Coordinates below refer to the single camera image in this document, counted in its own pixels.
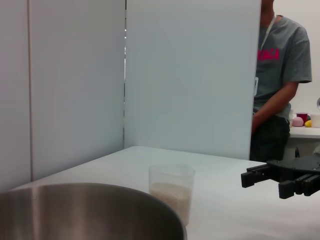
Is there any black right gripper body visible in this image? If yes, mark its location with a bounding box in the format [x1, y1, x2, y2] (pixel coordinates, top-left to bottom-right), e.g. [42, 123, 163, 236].
[266, 152, 320, 181]

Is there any clear plastic measuring cup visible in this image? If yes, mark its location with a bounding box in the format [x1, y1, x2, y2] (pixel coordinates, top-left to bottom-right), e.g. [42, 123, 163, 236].
[148, 163, 196, 226]

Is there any bare bystander forearm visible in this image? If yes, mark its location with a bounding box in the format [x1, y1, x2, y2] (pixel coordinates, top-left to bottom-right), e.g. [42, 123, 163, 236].
[251, 81, 300, 134]

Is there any red plastic cup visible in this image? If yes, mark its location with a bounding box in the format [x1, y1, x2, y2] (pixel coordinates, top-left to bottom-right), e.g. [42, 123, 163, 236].
[296, 112, 310, 123]

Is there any white uncooked rice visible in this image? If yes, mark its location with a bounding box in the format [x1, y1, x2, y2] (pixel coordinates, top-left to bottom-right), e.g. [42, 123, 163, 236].
[149, 182, 193, 223]

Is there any white lanyard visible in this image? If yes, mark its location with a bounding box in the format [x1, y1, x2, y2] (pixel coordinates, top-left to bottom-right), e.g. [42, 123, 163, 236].
[259, 13, 277, 51]

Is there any white partition panel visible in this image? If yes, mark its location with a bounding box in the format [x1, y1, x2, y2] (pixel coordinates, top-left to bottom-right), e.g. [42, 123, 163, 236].
[27, 0, 126, 182]
[124, 0, 263, 161]
[0, 0, 32, 193]

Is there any stainless steel mixing bowl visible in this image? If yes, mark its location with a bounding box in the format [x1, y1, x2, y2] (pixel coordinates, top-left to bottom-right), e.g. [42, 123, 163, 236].
[0, 182, 188, 240]

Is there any person in grey t-shirt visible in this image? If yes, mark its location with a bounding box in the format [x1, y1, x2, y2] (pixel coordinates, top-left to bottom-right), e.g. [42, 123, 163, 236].
[249, 0, 313, 161]

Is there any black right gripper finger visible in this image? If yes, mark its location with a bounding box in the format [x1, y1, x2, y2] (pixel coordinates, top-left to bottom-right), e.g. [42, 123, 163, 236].
[241, 164, 281, 188]
[277, 174, 320, 200]

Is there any white side table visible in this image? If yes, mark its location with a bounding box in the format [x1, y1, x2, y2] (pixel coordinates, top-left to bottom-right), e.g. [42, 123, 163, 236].
[283, 126, 320, 163]

